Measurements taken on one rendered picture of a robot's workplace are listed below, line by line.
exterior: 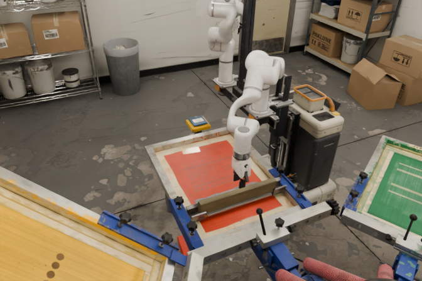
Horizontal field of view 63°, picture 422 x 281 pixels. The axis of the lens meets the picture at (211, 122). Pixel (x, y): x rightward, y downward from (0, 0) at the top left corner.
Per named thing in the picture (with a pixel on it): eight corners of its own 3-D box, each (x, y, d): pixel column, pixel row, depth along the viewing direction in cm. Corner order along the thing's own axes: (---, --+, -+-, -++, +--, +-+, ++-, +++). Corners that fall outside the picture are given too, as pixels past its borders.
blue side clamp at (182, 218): (169, 209, 168) (169, 198, 164) (179, 205, 170) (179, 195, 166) (193, 258, 145) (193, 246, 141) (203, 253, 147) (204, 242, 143)
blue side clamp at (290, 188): (267, 178, 188) (268, 168, 184) (274, 176, 190) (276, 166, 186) (301, 217, 165) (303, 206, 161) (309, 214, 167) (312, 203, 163)
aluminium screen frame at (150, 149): (145, 151, 204) (144, 146, 202) (232, 129, 226) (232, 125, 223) (195, 256, 144) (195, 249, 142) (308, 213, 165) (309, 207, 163)
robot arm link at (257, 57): (247, 41, 167) (286, 46, 163) (253, 61, 204) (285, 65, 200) (242, 70, 166) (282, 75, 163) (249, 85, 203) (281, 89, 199)
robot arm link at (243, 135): (239, 114, 154) (260, 117, 152) (238, 133, 160) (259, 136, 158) (232, 132, 142) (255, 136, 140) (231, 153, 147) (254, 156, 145)
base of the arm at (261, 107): (265, 102, 220) (268, 79, 212) (277, 110, 211) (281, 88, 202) (245, 107, 214) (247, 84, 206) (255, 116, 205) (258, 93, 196)
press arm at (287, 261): (260, 243, 145) (262, 235, 143) (272, 239, 147) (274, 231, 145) (284, 278, 132) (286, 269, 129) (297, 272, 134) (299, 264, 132)
